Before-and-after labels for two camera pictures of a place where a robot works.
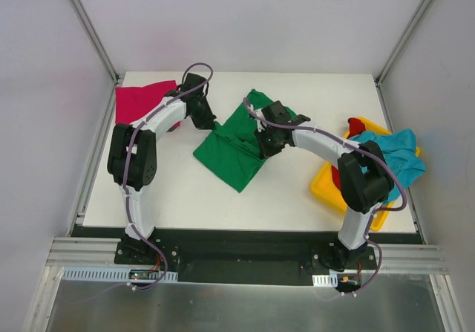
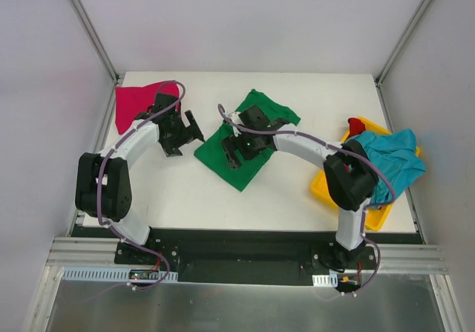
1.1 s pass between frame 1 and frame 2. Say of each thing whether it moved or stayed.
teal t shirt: stayed
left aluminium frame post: stayed
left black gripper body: moved
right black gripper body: moved
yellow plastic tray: stayed
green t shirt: stayed
